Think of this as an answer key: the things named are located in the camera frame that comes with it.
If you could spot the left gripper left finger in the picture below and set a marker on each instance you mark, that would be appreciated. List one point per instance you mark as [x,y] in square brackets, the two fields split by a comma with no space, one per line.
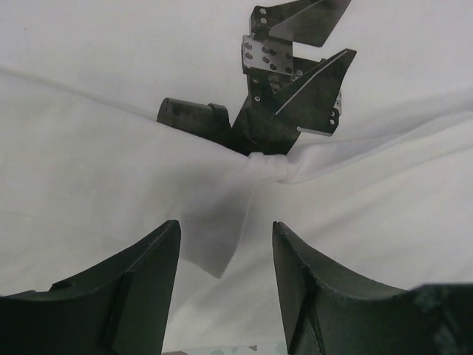
[118,306]

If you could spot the white printed t shirt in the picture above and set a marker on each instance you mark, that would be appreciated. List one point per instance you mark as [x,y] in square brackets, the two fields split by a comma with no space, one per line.
[86,170]

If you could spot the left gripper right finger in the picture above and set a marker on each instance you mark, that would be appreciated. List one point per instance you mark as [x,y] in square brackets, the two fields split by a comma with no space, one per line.
[327,308]

